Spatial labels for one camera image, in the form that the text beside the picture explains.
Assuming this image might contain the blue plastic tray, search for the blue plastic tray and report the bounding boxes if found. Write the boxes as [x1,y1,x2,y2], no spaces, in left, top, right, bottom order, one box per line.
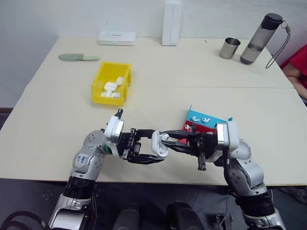
[185,104,234,131]

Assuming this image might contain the grey patterned shoe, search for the grey patterned shoe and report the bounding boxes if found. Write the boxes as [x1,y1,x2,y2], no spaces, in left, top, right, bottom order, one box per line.
[279,186,307,205]

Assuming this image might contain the red plastic tray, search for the red plastic tray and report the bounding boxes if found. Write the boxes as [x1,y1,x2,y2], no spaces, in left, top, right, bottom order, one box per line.
[179,120,214,145]

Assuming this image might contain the pale green sheathed knife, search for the pale green sheathed knife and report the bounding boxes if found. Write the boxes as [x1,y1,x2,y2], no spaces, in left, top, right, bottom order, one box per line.
[58,53,101,62]

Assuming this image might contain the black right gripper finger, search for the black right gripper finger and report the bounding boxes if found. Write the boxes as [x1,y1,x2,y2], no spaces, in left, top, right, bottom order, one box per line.
[161,129,193,140]
[160,140,193,154]

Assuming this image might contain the black looped floor cable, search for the black looped floor cable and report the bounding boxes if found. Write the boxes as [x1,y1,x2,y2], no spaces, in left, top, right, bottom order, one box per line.
[0,210,47,230]

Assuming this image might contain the grey bottle carry strap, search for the grey bottle carry strap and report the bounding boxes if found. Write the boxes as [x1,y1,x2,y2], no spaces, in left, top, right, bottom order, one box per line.
[264,21,292,69]

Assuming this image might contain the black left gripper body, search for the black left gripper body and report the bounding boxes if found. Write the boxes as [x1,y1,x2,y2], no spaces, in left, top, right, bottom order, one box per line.
[117,128,142,161]

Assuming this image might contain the small metal floor bracket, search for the small metal floor bracket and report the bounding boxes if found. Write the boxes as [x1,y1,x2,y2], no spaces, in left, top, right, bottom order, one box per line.
[215,214,234,230]

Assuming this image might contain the stainless steel cup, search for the stainless steel cup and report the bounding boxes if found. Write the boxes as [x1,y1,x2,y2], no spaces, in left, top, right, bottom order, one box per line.
[219,37,241,59]

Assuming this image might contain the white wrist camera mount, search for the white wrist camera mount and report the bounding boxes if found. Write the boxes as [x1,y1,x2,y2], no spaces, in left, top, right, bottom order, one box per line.
[103,115,126,159]
[208,121,240,161]

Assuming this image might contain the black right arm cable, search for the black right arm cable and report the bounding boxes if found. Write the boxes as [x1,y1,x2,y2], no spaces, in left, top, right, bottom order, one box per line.
[221,148,233,173]

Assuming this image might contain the grey transparent water bottle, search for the grey transparent water bottle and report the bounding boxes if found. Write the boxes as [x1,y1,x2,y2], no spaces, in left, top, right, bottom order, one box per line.
[240,13,284,65]

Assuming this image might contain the tall white box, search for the tall white box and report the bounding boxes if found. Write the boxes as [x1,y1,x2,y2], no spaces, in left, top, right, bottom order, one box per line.
[161,0,182,46]

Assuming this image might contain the flat white box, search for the flat white box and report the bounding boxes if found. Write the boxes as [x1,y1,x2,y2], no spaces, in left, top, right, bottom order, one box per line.
[97,31,137,46]

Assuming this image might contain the dark rounded shape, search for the dark rounded shape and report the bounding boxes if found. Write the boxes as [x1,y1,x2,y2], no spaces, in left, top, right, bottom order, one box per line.
[166,202,205,230]
[112,207,140,230]

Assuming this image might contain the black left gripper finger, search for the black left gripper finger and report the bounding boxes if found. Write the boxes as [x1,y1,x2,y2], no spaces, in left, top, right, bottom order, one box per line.
[126,153,166,165]
[133,129,159,141]

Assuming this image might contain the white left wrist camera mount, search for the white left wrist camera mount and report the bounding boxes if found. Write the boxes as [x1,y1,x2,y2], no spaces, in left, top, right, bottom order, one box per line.
[103,115,126,159]

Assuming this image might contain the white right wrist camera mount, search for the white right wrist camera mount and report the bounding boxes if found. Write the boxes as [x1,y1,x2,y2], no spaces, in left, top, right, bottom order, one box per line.
[208,121,240,161]

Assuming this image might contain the yellow plastic bin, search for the yellow plastic bin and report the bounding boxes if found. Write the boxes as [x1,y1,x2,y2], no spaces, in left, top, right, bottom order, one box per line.
[91,61,133,106]

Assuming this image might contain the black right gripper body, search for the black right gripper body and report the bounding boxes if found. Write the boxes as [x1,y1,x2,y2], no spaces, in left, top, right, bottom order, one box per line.
[187,132,218,171]

